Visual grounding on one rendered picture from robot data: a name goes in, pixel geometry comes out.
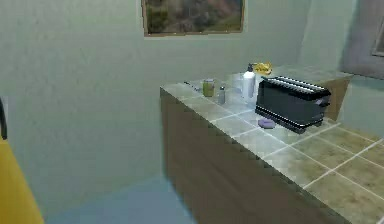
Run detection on black toaster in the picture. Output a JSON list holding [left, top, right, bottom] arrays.
[[254, 75, 332, 135]]

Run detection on purple sponge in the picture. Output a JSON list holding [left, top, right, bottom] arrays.
[[257, 118, 277, 130]]

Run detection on green glass jar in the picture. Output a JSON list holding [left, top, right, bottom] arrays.
[[202, 78, 216, 98]]

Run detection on grey salt shaker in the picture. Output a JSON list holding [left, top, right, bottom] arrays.
[[217, 85, 227, 105]]

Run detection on clear glass cup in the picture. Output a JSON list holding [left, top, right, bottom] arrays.
[[231, 72, 244, 94]]

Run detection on framed landscape picture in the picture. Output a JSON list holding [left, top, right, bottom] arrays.
[[141, 0, 246, 37]]

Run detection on black door handle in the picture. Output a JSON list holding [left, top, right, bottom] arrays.
[[0, 97, 8, 141]]

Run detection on small dark utensil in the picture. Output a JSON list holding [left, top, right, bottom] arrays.
[[183, 81, 202, 92]]

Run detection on yellow bananas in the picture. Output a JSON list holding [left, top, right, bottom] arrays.
[[252, 61, 273, 76]]

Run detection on tiled kitchen counter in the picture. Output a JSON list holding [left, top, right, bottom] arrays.
[[159, 64, 384, 224]]

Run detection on white spray bottle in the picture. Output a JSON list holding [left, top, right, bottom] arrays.
[[241, 63, 257, 101]]

